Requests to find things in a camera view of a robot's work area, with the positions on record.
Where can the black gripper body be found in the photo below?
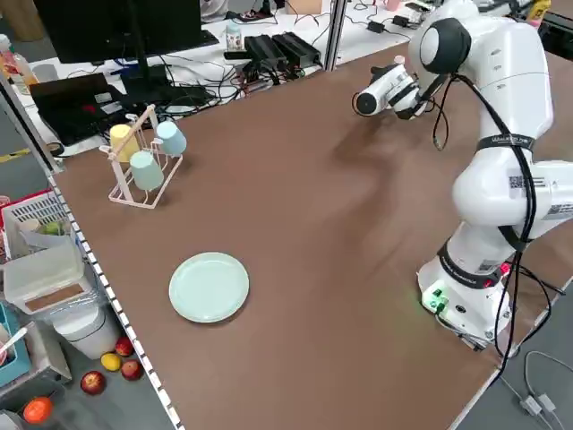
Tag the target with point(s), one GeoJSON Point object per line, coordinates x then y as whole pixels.
{"type": "Point", "coordinates": [382, 71]}

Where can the white drink bottle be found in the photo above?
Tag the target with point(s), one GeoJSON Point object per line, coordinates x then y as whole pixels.
{"type": "Point", "coordinates": [399, 61]}

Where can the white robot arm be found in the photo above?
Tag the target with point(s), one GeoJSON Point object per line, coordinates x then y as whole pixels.
{"type": "Point", "coordinates": [515, 67]}

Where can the small printed clear bottle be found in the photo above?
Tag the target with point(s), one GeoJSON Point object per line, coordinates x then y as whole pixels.
{"type": "Point", "coordinates": [234, 38]}

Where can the yellow drink bottle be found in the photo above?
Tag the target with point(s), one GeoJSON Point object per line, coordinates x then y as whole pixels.
{"type": "Point", "coordinates": [539, 9]}

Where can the orange juice bottle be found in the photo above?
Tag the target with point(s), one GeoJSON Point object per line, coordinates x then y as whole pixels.
{"type": "Point", "coordinates": [11, 62]}

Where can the black power adapter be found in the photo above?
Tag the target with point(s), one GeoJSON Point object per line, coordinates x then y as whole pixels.
{"type": "Point", "coordinates": [377, 26]}
{"type": "Point", "coordinates": [401, 21]}

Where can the pink cup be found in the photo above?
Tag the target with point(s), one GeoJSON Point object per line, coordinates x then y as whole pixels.
{"type": "Point", "coordinates": [392, 4]}

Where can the black power supply brick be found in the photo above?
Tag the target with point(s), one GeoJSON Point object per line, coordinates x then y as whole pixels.
{"type": "Point", "coordinates": [297, 47]}
{"type": "Point", "coordinates": [264, 49]}

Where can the cardboard box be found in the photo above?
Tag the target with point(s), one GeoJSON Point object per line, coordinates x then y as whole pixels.
{"type": "Point", "coordinates": [306, 5]}

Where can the light blue cup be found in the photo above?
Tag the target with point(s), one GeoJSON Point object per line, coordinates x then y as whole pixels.
{"type": "Point", "coordinates": [172, 136]}

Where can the light green cup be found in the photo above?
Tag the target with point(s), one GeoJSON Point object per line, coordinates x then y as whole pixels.
{"type": "Point", "coordinates": [147, 170]}

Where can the yellow cup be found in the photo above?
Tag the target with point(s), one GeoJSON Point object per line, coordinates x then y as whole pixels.
{"type": "Point", "coordinates": [123, 141]}

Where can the black computer monitor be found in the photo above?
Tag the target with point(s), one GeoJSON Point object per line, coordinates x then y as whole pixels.
{"type": "Point", "coordinates": [112, 27]}

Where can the light green plate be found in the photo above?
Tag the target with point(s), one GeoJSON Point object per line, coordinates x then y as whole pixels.
{"type": "Point", "coordinates": [208, 286]}

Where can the black laptop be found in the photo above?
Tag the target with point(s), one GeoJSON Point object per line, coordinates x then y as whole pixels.
{"type": "Point", "coordinates": [67, 107]}

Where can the black tape roll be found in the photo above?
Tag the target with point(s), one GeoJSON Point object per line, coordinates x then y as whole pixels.
{"type": "Point", "coordinates": [53, 149]}

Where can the grey cup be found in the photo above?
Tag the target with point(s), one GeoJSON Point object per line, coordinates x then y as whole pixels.
{"type": "Point", "coordinates": [44, 73]}

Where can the white power adapter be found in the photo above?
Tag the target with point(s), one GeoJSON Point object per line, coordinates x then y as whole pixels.
{"type": "Point", "coordinates": [547, 403]}
{"type": "Point", "coordinates": [530, 405]}

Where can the white plastic basket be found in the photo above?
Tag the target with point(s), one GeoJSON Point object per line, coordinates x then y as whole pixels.
{"type": "Point", "coordinates": [31, 210]}

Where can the red apple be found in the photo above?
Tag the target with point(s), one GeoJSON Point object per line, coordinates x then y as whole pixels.
{"type": "Point", "coordinates": [93, 383]}
{"type": "Point", "coordinates": [124, 347]}
{"type": "Point", "coordinates": [132, 370]}

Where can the white lidded storage box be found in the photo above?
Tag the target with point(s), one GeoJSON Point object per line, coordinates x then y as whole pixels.
{"type": "Point", "coordinates": [45, 273]}

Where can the white bucket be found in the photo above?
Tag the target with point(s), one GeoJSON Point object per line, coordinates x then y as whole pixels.
{"type": "Point", "coordinates": [85, 331]}

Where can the yellow fruit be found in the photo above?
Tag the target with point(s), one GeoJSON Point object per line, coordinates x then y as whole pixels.
{"type": "Point", "coordinates": [111, 362]}

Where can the blue plastic box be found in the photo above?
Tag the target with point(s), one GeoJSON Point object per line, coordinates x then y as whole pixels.
{"type": "Point", "coordinates": [9, 354]}

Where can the orange fruit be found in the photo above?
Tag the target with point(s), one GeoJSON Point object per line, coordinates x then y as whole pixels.
{"type": "Point", "coordinates": [38, 410]}

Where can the aluminium frame post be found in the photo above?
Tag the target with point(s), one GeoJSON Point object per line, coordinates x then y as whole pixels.
{"type": "Point", "coordinates": [335, 36]}

